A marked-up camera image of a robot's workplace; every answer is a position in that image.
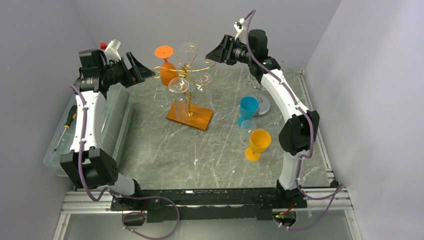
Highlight clear wine glass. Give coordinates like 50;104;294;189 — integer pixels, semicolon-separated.
179;41;198;70

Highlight gold wire glass rack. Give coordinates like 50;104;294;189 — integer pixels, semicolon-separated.
154;44;215;132

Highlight clear tall glass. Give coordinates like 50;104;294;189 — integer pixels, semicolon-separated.
239;119;257;143

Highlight clear plastic storage box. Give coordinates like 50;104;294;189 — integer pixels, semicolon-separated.
43;84;134;177

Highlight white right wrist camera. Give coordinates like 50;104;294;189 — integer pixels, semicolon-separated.
233;18;247;43

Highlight clear pink tinted glass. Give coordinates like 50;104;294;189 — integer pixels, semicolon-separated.
166;77;191;125

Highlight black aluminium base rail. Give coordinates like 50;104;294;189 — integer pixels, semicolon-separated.
61;187;352;228

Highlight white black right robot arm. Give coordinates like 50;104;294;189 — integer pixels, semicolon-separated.
205;29;320;208

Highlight orange plastic goblet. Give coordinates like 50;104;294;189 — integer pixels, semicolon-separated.
154;45;179;87

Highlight blue plastic goblet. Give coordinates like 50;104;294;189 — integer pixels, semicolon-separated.
237;96;259;127

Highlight chrome wire glass rack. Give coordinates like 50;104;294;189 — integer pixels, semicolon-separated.
242;73;271;117

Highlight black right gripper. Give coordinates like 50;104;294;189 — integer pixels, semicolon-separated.
206;34;255;66

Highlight yellow plastic goblet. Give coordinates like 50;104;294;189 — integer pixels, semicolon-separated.
244;129;272;162

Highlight clear small glass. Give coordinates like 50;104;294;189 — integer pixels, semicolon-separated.
195;73;213;104

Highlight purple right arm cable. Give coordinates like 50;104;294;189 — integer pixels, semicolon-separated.
244;9;346;232

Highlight black yellow screwdriver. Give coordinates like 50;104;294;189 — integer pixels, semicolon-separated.
53;104;78;152

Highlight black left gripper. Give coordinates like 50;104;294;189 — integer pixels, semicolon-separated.
100;52;155;89

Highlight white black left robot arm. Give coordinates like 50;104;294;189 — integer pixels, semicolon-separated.
59;49;155;210

